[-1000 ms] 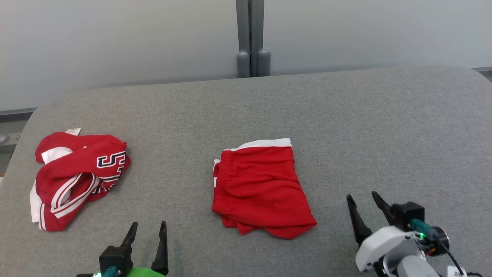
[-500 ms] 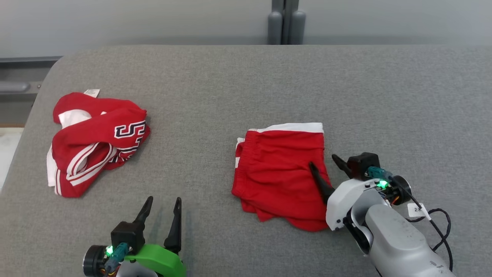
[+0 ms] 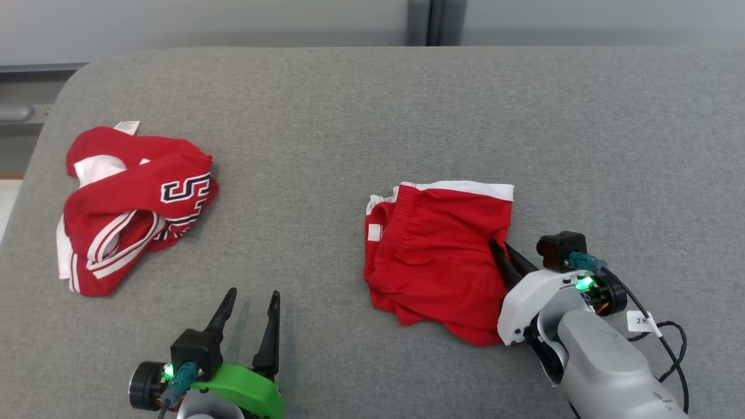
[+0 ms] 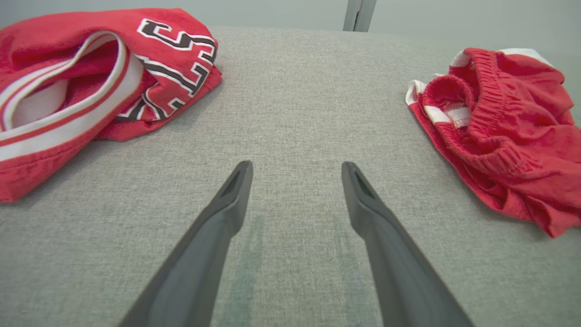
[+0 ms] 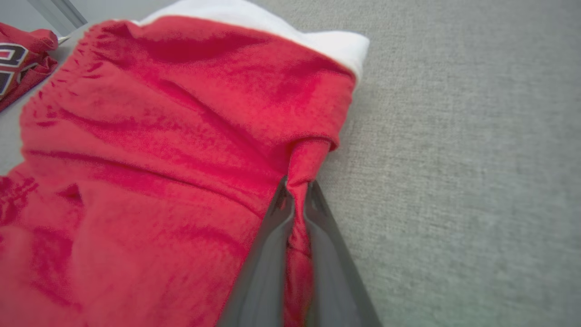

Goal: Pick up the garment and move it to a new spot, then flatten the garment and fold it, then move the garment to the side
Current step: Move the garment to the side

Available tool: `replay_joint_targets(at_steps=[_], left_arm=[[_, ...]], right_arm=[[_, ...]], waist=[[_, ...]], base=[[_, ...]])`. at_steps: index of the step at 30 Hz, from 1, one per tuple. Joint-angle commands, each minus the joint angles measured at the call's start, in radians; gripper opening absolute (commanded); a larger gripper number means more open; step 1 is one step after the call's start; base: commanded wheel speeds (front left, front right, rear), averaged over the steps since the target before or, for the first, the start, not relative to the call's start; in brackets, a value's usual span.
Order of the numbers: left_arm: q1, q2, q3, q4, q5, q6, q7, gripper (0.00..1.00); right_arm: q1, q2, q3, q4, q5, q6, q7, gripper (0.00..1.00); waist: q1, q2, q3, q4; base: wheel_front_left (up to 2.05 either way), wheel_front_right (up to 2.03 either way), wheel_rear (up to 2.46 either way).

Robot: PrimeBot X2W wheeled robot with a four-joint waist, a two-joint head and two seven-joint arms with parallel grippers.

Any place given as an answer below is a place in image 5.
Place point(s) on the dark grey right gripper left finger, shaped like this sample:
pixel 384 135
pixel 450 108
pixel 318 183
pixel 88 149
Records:
pixel 268 263

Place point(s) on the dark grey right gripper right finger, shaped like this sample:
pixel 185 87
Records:
pixel 336 281

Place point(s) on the grey partition post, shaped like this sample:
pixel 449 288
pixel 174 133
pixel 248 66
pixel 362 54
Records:
pixel 45 11
pixel 70 9

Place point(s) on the red shirt with white sleeves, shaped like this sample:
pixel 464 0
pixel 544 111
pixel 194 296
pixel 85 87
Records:
pixel 159 136

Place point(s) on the dark red printed garment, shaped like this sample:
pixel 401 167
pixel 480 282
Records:
pixel 22 59

